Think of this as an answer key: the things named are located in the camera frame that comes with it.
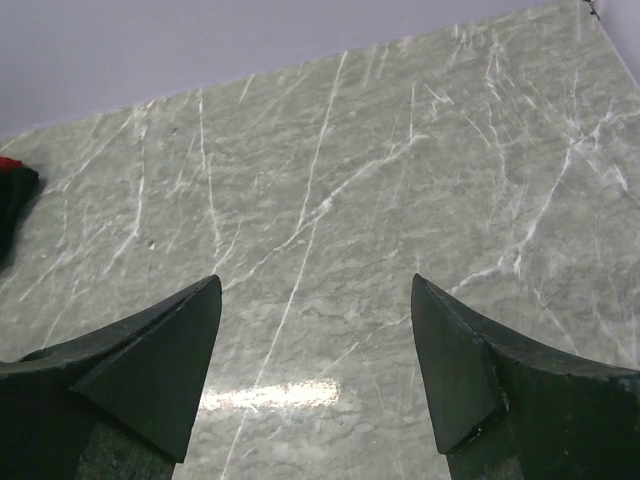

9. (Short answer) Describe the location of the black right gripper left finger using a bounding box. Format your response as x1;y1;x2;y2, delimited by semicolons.
1;275;222;479

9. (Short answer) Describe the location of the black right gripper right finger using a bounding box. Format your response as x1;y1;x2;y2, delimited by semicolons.
411;276;639;479

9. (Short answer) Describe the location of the black folded t-shirt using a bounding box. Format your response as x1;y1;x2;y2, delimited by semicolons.
1;166;40;262

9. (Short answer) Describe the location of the red folded t-shirt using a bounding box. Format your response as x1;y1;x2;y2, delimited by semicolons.
0;156;23;173

